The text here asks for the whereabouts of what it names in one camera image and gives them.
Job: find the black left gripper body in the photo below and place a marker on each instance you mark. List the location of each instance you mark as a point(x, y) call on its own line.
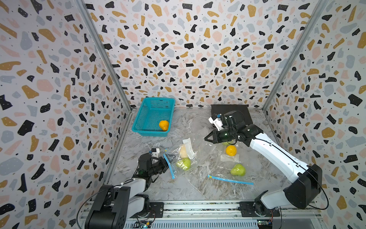
point(157, 167)

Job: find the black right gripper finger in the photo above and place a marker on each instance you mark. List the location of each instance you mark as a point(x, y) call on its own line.
point(213, 134)
point(212, 139)

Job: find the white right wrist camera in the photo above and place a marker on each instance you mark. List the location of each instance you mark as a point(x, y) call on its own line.
point(216, 120)

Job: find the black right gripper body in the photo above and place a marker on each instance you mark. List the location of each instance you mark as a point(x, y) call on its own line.
point(226, 135)

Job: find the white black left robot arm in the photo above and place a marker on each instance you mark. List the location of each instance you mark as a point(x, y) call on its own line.
point(113, 205)

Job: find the orange fruit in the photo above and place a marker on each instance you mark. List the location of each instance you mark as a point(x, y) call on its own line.
point(231, 150)
point(164, 125)

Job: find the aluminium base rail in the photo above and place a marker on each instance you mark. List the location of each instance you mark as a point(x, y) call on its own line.
point(224, 214)

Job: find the clear zip-top bag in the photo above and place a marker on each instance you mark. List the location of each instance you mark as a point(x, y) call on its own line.
point(232, 165)
point(201, 148)

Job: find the green pear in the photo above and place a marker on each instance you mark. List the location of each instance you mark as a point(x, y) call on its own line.
point(238, 170)
point(184, 164)

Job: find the black ribbed carrying case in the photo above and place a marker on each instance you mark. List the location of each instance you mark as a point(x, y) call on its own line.
point(241, 113)

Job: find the beige fruit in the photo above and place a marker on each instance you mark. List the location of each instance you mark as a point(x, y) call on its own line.
point(183, 152)

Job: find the white packet in right bag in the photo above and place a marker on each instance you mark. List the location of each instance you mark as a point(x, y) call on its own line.
point(227, 158)

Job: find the teal plastic basket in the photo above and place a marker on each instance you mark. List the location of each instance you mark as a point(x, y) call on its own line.
point(152, 111)

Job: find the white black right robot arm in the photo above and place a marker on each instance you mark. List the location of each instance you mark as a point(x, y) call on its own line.
point(306, 180)

